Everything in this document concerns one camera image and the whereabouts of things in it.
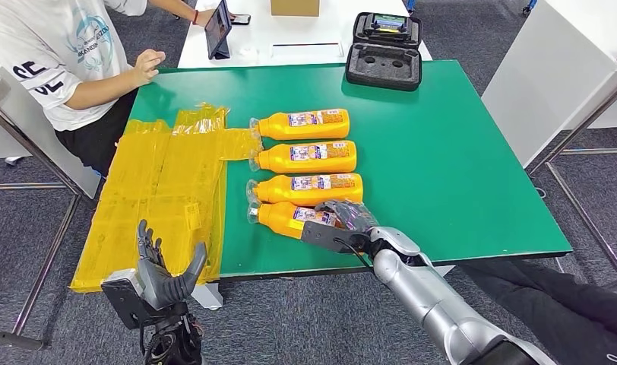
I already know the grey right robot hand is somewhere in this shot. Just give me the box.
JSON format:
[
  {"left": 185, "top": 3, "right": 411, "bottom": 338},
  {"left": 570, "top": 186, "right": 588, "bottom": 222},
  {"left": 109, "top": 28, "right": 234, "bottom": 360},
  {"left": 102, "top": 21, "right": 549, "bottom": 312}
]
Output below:
[{"left": 314, "top": 199, "right": 381, "bottom": 233}]

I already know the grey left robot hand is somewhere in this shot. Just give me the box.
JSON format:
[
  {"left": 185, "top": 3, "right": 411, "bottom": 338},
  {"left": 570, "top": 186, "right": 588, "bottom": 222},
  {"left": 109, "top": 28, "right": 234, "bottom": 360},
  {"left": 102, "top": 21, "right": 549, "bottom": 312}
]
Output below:
[{"left": 136, "top": 219, "right": 209, "bottom": 312}]

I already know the orange detergent bottle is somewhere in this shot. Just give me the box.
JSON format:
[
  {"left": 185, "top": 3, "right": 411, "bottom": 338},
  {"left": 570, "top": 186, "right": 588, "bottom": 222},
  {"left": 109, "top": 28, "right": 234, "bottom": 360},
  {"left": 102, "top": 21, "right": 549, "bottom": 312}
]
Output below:
[
  {"left": 246, "top": 201, "right": 350, "bottom": 240},
  {"left": 248, "top": 140, "right": 359, "bottom": 175},
  {"left": 248, "top": 108, "right": 351, "bottom": 141},
  {"left": 245, "top": 173, "right": 364, "bottom": 208}
]

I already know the yellow plastic wrapped board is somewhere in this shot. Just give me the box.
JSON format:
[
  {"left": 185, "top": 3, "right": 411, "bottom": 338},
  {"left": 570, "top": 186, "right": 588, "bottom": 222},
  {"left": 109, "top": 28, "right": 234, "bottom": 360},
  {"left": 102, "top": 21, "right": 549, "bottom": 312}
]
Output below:
[{"left": 69, "top": 103, "right": 263, "bottom": 294}]

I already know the white partition panel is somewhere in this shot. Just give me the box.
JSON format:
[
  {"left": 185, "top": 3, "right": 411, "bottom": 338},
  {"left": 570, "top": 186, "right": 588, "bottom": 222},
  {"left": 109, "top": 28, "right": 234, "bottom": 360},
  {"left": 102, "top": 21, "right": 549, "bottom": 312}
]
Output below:
[
  {"left": 482, "top": 0, "right": 617, "bottom": 168},
  {"left": 0, "top": 60, "right": 103, "bottom": 200}
]

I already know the black foam carrying case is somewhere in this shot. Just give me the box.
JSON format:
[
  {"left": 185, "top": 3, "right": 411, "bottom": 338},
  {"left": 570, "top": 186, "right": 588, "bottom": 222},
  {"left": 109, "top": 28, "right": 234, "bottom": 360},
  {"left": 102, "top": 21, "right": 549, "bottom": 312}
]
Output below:
[{"left": 345, "top": 11, "right": 424, "bottom": 92}]

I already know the flat white box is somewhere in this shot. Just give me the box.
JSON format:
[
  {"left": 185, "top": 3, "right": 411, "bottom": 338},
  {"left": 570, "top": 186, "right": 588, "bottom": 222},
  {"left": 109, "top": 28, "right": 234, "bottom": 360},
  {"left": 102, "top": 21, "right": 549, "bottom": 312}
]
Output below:
[{"left": 271, "top": 42, "right": 343, "bottom": 57}]

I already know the white table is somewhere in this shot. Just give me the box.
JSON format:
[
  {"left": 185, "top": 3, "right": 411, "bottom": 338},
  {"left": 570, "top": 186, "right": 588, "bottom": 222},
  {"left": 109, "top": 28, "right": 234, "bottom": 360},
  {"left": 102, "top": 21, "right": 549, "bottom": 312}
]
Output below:
[{"left": 176, "top": 0, "right": 433, "bottom": 69}]

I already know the black remote controller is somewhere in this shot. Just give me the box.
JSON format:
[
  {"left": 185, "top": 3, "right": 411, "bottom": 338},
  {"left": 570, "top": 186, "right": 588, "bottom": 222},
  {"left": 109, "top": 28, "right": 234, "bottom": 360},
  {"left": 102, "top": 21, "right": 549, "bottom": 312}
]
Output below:
[{"left": 363, "top": 13, "right": 415, "bottom": 37}]

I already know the cardboard box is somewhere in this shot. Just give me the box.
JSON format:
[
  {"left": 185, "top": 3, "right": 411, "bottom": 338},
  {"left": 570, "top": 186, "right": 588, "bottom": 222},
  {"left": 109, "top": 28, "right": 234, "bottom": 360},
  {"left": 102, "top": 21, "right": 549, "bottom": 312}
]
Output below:
[{"left": 270, "top": 0, "right": 321, "bottom": 17}]

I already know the black tablet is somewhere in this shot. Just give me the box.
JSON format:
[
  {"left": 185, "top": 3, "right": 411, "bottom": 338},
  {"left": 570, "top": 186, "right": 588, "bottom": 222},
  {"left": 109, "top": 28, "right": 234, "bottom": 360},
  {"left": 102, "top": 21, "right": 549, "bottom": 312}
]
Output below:
[{"left": 204, "top": 0, "right": 234, "bottom": 60}]

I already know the person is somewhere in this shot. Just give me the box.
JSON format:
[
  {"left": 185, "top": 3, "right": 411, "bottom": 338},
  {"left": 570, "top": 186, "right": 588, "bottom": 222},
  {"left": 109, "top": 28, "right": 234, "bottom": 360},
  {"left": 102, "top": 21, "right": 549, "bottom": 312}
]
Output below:
[
  {"left": 0, "top": 0, "right": 219, "bottom": 178},
  {"left": 459, "top": 259, "right": 617, "bottom": 365}
]

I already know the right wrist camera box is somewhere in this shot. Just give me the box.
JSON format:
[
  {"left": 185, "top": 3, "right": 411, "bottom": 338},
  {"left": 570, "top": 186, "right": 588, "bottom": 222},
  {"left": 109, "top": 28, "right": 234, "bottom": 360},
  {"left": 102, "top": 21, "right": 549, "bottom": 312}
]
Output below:
[{"left": 300, "top": 221, "right": 372, "bottom": 255}]

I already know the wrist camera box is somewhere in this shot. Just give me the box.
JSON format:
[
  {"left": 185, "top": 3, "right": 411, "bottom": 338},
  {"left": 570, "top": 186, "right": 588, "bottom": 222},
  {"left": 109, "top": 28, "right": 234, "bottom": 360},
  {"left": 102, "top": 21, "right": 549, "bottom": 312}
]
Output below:
[
  {"left": 300, "top": 221, "right": 372, "bottom": 255},
  {"left": 100, "top": 269, "right": 156, "bottom": 331}
]

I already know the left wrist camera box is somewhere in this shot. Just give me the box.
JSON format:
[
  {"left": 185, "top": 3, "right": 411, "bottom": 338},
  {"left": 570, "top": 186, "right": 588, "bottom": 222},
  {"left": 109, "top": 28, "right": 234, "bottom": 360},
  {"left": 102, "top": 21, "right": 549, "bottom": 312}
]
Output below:
[{"left": 100, "top": 269, "right": 156, "bottom": 331}]

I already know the steel tube frame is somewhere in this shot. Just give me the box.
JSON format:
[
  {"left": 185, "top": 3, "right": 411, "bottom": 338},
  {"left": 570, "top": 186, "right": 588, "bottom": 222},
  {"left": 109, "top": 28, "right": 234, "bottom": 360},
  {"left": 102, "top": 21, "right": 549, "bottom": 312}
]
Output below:
[
  {"left": 0, "top": 75, "right": 83, "bottom": 351},
  {"left": 527, "top": 47, "right": 617, "bottom": 294}
]

